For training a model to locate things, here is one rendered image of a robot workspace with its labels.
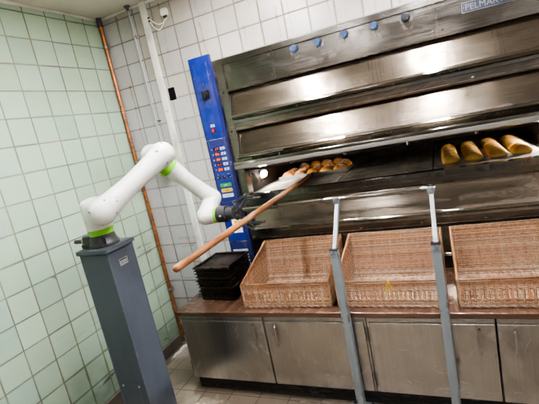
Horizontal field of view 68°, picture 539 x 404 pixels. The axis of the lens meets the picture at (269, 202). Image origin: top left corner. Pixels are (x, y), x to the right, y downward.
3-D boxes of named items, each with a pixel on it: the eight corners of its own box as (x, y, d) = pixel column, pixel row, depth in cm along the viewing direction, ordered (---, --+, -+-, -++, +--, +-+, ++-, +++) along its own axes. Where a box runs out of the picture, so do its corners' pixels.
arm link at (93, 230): (92, 239, 194) (81, 201, 190) (86, 236, 207) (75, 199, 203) (119, 231, 201) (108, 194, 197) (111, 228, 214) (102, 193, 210)
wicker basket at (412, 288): (354, 272, 264) (347, 232, 258) (447, 269, 240) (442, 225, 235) (337, 308, 220) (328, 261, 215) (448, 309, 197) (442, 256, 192)
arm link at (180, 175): (161, 179, 224) (172, 172, 217) (168, 164, 230) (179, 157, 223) (210, 213, 241) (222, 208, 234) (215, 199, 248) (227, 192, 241)
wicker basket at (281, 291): (271, 276, 287) (263, 239, 282) (349, 272, 265) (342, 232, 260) (243, 309, 243) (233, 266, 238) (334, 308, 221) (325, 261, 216)
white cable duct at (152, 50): (214, 309, 317) (139, 3, 275) (219, 309, 315) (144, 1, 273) (212, 311, 316) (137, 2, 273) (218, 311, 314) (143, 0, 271)
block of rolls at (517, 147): (440, 151, 296) (439, 144, 295) (516, 140, 277) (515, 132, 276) (442, 165, 242) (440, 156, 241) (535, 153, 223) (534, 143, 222)
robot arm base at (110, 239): (67, 252, 207) (64, 240, 206) (90, 241, 220) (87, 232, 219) (105, 248, 196) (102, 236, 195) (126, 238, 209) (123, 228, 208)
